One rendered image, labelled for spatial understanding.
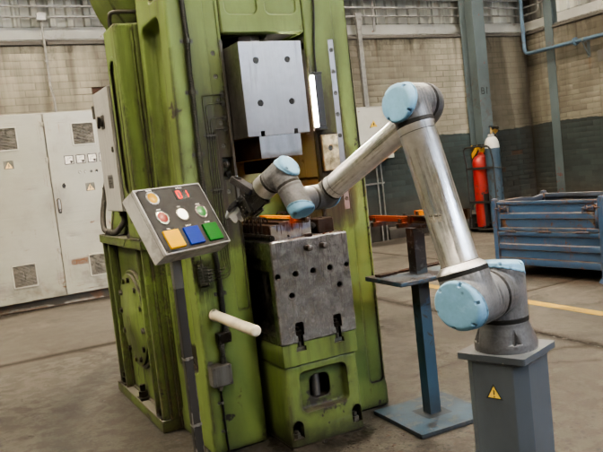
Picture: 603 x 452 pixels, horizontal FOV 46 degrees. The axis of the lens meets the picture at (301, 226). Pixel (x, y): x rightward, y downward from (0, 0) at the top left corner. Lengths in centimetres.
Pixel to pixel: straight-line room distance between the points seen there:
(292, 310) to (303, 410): 44
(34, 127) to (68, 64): 114
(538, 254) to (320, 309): 380
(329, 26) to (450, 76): 798
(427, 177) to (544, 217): 452
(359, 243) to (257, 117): 84
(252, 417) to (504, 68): 954
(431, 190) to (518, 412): 71
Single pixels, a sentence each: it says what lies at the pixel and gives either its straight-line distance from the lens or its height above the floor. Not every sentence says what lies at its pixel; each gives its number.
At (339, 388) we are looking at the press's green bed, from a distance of 329.
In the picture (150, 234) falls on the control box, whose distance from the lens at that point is 261.
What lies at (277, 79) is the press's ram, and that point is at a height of 160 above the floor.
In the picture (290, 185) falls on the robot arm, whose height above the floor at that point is 116.
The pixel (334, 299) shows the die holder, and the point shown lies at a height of 62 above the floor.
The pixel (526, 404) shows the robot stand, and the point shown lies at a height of 45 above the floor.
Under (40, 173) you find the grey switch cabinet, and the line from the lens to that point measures 809.
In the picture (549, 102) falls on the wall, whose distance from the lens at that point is 1210.
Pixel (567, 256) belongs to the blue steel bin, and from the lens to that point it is 646.
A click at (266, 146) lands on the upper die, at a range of 303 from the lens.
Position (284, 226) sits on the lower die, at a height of 97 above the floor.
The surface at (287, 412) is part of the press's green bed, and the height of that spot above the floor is 17.
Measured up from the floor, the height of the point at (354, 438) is 0.
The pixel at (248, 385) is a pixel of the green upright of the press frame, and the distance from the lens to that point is 324.
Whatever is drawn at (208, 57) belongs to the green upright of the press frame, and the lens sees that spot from 314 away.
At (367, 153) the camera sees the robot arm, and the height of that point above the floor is 124.
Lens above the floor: 122
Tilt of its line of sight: 5 degrees down
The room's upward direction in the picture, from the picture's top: 6 degrees counter-clockwise
